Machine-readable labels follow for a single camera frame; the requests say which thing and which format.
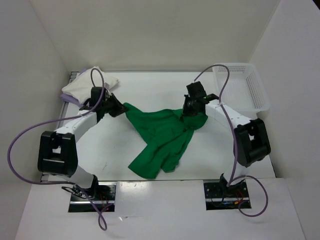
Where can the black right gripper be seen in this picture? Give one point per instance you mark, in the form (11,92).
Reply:
(185,111)

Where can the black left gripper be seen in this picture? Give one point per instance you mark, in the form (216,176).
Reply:
(119,108)

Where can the green t shirt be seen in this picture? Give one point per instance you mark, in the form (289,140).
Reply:
(167,134)

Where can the white t shirt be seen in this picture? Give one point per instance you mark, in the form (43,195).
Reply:
(87,85)

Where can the purple t shirt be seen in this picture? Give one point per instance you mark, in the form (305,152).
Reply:
(70,97)

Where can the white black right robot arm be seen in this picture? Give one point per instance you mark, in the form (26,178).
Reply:
(250,139)

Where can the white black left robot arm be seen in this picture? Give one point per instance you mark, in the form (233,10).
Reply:
(58,151)

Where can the white plastic laundry basket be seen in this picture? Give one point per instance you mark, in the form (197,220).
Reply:
(241,86)

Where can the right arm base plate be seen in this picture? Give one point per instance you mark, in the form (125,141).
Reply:
(217,199)

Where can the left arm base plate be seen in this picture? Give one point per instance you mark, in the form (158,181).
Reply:
(104,200)

